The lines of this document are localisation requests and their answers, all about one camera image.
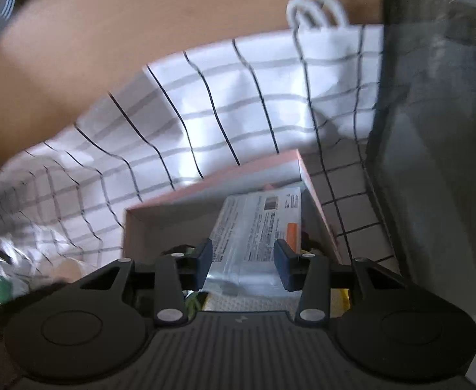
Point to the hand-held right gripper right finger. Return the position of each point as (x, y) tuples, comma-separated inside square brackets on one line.
[(283, 266)]

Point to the pink cardboard box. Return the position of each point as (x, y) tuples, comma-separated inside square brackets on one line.
[(165, 227)]

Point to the grey plastic bin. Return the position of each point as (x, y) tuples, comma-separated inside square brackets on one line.
[(437, 130)]

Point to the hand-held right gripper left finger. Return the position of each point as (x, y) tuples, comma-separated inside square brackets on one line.
[(204, 262)]

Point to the silver printed packet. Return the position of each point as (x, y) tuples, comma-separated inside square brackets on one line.
[(254, 239)]

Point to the clear powder jar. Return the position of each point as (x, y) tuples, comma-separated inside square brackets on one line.
[(70, 270)]

